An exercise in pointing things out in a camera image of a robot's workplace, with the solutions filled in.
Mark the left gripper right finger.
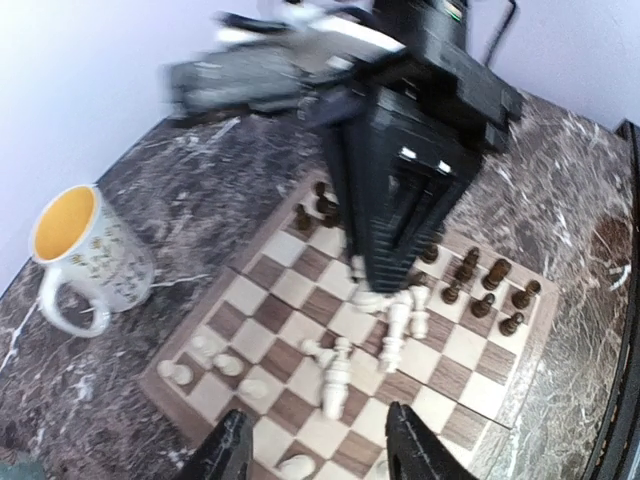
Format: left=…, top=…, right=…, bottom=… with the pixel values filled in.
left=385, top=401, right=475, bottom=480

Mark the yellow inside patterned mug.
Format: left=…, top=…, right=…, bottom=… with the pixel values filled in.
left=29, top=185, right=155, bottom=338

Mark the white chess queen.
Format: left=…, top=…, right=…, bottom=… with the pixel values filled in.
left=322, top=337, right=351, bottom=420

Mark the white chess king lying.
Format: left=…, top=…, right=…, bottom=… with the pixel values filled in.
left=378, top=302, right=412, bottom=373

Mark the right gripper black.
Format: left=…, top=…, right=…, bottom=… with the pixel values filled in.
left=319, top=1, right=523, bottom=294

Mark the white chess rook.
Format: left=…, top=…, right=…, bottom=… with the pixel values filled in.
left=156, top=360, right=194, bottom=386

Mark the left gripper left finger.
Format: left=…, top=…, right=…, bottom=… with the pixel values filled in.
left=174, top=409, right=254, bottom=480

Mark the wooden chess board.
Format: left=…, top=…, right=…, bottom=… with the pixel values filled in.
left=140, top=171, right=559, bottom=479

